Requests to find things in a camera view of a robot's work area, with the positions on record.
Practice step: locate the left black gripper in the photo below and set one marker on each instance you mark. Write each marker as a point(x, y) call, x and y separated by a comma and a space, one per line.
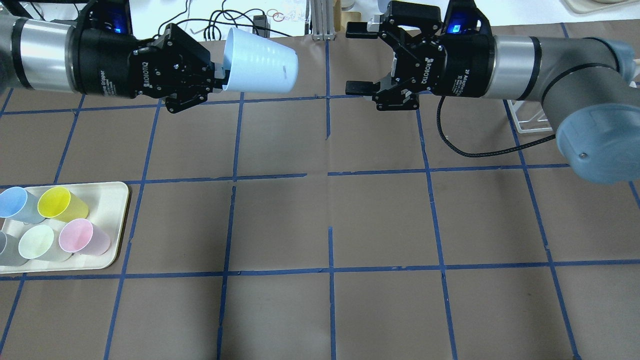
point(102, 62)

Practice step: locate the light blue plastic cup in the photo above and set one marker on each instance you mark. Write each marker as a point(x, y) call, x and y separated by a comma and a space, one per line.
point(257, 64)

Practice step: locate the white wire cup rack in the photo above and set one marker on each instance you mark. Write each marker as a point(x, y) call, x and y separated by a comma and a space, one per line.
point(528, 117)

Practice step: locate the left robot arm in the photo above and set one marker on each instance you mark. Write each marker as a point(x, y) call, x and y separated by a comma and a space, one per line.
point(38, 55)

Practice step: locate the yellow plastic cup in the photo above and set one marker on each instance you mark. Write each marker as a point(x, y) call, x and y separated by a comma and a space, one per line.
point(60, 204)

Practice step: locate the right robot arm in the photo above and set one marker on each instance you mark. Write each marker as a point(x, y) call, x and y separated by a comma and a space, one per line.
point(582, 84)

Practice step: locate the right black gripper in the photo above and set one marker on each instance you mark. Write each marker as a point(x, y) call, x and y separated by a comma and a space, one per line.
point(462, 65)

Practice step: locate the pink plastic cup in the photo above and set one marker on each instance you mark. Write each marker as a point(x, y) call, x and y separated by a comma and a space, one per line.
point(82, 237)

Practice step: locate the cream plastic tray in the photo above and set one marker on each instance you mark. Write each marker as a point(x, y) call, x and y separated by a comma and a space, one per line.
point(108, 204)

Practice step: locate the cream plastic cup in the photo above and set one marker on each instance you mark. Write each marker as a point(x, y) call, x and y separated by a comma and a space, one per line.
point(41, 243)

